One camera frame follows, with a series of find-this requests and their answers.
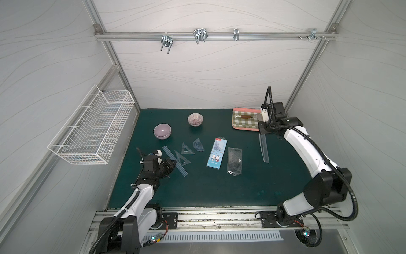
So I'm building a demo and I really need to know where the large clear triangle ruler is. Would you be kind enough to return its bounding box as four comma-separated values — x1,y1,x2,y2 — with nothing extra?
175,151,191,166

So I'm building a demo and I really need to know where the clear ruler set pouch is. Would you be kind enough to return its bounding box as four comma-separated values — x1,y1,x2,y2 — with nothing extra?
259,134,270,164

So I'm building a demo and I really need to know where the clear blue straight ruler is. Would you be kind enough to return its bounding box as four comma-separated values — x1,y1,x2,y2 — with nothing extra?
162,146,188,177

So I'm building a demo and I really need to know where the small clear triangle ruler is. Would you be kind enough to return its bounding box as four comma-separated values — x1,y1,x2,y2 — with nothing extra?
181,142,195,155

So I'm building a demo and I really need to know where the blue clear protractor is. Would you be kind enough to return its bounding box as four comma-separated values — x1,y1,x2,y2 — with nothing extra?
193,138,205,152

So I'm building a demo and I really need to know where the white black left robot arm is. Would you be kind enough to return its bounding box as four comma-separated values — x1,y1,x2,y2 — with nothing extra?
88,149,178,254

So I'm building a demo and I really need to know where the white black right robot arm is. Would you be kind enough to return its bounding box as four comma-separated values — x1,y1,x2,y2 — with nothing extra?
255,86,359,248

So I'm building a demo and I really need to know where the blue printed ruler set card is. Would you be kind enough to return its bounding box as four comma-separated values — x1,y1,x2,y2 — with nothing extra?
206,137,227,169

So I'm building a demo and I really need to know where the green white checkered cloth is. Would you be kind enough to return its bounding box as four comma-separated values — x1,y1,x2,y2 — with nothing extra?
233,109,262,130

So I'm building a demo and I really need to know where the plain lilac bowl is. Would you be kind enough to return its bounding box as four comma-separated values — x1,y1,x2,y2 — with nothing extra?
153,123,172,140

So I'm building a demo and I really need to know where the pink plastic tray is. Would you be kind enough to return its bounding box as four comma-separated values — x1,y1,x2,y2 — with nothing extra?
232,107,264,132

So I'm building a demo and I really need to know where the purple striped bowl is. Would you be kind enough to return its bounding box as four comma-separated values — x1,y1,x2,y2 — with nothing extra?
187,113,204,127

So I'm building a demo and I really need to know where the metal u-bolt clamp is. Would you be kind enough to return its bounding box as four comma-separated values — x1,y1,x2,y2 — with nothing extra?
160,35,173,54
193,28,208,44
233,28,240,41

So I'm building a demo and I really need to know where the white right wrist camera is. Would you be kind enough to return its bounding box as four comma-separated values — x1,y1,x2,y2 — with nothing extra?
261,109,269,123

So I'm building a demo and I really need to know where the wooden handled metal scraper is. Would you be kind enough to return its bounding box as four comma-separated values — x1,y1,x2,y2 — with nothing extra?
235,115,258,120

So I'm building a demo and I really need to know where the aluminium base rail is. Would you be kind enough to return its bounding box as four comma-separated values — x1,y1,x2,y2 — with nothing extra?
88,206,350,233

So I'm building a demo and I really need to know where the white wire basket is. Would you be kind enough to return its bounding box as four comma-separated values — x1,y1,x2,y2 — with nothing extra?
48,85,135,165

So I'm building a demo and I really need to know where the metal bracket clamp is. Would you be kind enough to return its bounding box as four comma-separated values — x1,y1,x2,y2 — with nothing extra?
298,29,327,41

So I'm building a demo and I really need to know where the aluminium overhead rail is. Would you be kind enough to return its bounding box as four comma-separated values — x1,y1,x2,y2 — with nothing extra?
95,26,339,42

